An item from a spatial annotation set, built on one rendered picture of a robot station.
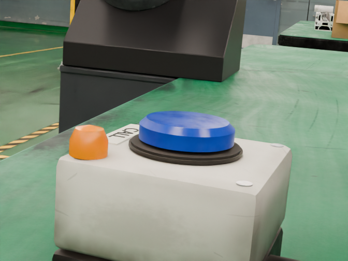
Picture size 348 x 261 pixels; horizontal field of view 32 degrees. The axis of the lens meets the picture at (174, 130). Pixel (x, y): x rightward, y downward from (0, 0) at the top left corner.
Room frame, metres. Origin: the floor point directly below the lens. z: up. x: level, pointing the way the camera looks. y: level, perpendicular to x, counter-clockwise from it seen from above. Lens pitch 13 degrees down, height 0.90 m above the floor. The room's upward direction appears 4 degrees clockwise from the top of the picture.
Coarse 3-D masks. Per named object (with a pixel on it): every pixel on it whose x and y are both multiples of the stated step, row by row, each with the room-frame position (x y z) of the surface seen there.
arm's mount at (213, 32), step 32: (96, 0) 1.02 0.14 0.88; (192, 0) 1.00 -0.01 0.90; (224, 0) 0.99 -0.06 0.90; (96, 32) 0.97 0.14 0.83; (128, 32) 0.96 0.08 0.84; (160, 32) 0.96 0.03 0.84; (192, 32) 0.95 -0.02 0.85; (224, 32) 0.94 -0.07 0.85; (64, 64) 0.97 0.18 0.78; (96, 64) 0.95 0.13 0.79; (128, 64) 0.94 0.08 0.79; (160, 64) 0.93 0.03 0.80; (192, 64) 0.92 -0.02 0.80; (224, 64) 0.92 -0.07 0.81
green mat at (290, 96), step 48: (288, 48) 1.72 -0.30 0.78; (144, 96) 0.72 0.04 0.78; (192, 96) 0.75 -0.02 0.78; (240, 96) 0.78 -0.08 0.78; (288, 96) 0.82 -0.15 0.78; (336, 96) 0.85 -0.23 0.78; (48, 144) 0.46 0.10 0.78; (288, 144) 0.53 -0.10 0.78; (336, 144) 0.54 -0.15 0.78; (0, 192) 0.34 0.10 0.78; (48, 192) 0.35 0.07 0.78; (288, 192) 0.39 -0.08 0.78; (336, 192) 0.40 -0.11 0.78; (0, 240) 0.27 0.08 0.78; (48, 240) 0.28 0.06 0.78; (288, 240) 0.30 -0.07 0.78; (336, 240) 0.31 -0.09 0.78
